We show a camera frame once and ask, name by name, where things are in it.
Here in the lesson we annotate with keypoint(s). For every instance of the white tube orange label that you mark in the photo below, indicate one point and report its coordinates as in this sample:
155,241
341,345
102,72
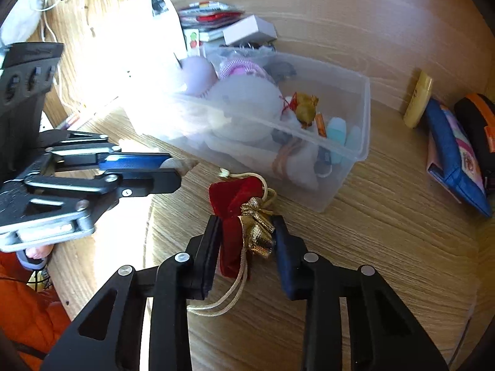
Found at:
73,119

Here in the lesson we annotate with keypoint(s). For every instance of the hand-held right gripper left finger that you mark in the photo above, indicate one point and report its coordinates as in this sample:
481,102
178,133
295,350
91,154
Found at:
205,262

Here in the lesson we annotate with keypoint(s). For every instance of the fruit picture box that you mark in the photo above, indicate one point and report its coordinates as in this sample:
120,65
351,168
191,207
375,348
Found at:
192,42

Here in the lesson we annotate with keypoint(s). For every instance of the small white box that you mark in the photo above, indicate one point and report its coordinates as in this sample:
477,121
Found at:
247,29

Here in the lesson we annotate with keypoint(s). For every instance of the white round puff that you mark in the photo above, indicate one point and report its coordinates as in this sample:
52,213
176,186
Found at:
243,104

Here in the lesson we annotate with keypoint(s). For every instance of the black metal clips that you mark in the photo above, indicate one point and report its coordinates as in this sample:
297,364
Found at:
253,46

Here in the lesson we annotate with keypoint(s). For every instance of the black orange pouch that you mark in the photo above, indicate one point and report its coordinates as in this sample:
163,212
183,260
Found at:
473,119

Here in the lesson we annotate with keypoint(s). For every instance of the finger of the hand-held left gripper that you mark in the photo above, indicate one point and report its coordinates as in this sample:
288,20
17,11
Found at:
131,161
151,183

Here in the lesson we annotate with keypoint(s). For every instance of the clear plastic storage box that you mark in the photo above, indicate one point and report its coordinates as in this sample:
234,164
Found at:
348,96

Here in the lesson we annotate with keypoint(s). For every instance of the pink mesh bath sponge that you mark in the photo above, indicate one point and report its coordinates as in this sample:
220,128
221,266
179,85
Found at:
239,70

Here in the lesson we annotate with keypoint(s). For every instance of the blue zip pouch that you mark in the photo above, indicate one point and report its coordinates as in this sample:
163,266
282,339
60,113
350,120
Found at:
448,150

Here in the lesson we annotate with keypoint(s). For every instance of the white cloth bag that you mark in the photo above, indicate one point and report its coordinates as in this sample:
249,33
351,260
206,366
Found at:
305,166

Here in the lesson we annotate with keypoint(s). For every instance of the shiny gold pouch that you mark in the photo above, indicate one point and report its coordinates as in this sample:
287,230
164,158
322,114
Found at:
257,228

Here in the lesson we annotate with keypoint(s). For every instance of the small orange packet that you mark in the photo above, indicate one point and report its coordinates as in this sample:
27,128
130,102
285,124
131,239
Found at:
321,123

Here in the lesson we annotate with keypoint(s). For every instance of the teal small bottle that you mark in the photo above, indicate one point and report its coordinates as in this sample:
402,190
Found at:
335,129

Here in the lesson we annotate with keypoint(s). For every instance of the white plastic bag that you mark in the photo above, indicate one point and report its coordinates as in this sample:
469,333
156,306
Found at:
19,11

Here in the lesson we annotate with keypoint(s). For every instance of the stack of booklets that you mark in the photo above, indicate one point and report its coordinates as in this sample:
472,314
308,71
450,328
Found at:
210,17

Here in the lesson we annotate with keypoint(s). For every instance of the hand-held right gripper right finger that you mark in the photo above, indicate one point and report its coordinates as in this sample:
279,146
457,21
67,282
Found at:
286,262

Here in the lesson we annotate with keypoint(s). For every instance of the person's orange jacket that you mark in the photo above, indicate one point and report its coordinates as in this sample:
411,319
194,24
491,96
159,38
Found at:
23,317

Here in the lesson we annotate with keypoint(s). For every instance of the wooden desktop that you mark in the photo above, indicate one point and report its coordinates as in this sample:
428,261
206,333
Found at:
367,239

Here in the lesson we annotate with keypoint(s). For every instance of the dark grey cloth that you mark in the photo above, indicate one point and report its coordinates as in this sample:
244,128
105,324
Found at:
282,70

